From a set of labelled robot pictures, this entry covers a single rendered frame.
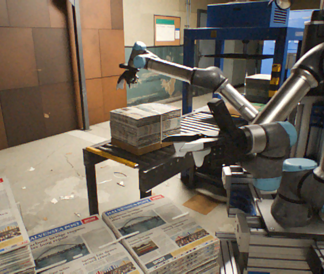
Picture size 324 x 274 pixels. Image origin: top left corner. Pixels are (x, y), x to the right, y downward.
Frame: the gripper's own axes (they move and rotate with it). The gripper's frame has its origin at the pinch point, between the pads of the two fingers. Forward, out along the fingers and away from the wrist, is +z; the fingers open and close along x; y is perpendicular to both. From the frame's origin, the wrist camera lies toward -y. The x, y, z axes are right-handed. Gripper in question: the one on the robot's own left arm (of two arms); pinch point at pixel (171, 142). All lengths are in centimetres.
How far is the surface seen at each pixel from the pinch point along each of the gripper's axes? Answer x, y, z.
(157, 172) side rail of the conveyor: 83, 36, -25
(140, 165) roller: 90, 33, -17
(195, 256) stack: 13.4, 41.8, -12.0
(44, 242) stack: 34, 36, 33
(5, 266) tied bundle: -0.6, 21.4, 38.3
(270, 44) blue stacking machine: 313, -57, -298
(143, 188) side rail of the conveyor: 80, 43, -15
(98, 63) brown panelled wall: 454, -44, -55
